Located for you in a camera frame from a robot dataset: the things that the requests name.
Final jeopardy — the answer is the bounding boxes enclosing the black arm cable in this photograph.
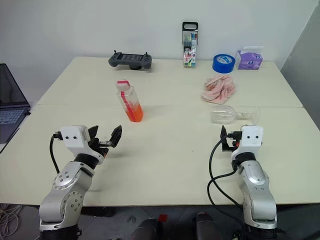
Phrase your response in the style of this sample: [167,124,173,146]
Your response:
[207,138,248,240]
[49,132,63,174]

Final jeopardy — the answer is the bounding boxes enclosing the pink crumpled cloth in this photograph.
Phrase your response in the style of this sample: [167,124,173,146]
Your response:
[201,74,237,105]

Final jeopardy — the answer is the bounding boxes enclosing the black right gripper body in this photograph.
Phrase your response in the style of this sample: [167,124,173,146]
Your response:
[222,130,243,153]

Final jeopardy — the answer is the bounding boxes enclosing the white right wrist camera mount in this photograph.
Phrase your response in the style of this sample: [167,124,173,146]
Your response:
[231,125,265,161]

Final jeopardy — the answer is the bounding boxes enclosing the blue tape roll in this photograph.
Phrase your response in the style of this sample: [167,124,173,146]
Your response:
[212,53,236,74]

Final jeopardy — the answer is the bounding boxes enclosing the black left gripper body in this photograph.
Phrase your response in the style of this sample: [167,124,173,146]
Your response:
[87,136,113,158]

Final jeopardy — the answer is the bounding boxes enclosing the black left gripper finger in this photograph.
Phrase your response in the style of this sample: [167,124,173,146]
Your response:
[109,124,123,149]
[87,124,100,141]

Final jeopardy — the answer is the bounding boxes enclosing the marker pen pack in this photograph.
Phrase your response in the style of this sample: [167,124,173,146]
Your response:
[181,21,199,69]

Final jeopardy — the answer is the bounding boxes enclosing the clear wine glass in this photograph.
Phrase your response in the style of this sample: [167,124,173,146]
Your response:
[210,105,261,126]

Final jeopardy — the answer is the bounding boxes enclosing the white floor cables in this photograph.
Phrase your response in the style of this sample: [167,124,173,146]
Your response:
[0,203,21,236]

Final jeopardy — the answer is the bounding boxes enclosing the purple tissue box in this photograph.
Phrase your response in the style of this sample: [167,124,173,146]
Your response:
[234,45,265,70]

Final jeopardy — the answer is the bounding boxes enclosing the grey handheld controller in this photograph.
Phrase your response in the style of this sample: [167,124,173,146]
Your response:
[108,50,153,71]

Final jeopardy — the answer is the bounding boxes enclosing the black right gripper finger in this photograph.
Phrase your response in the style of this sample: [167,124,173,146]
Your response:
[219,124,229,145]

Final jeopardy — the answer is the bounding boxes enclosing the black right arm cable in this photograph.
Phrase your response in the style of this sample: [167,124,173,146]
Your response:
[207,138,248,240]

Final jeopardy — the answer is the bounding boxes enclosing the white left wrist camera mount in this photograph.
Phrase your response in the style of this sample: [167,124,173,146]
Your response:
[60,125,106,161]

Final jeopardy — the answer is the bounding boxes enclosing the bottle with orange liquid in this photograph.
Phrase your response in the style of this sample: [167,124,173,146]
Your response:
[116,84,145,123]

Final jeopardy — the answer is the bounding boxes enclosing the dark open laptop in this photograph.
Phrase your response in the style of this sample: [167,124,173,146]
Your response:
[0,63,32,145]

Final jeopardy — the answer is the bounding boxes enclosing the dark rounded shape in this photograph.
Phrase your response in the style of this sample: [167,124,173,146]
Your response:
[129,217,163,240]
[192,212,223,240]

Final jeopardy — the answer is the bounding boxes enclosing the pink white bottle cap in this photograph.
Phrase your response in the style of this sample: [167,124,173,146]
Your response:
[115,79,131,92]

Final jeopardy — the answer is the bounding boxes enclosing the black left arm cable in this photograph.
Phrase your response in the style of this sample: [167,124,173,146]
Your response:
[49,132,63,174]

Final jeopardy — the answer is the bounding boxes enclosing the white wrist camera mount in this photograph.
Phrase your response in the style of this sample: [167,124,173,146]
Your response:
[231,125,265,161]
[60,125,106,161]

